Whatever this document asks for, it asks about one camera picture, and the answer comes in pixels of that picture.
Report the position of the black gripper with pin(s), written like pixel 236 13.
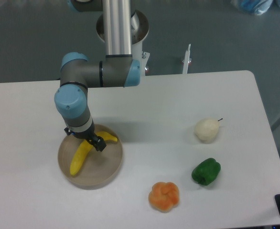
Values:
pixel 96 141

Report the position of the yellow banana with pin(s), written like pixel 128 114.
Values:
pixel 84 149

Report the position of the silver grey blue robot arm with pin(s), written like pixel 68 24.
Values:
pixel 78 75

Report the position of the beige round plate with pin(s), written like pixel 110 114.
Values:
pixel 98 169

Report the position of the orange knotted bread roll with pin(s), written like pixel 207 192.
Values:
pixel 164 196

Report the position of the white pear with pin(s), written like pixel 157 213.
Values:
pixel 207 129

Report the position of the green bell pepper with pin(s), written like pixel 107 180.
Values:
pixel 206 172

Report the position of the blue plastic bag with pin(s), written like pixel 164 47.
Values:
pixel 254 7

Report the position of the white pedestal support leg right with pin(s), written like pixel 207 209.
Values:
pixel 186 60

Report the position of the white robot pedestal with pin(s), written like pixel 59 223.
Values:
pixel 138 31

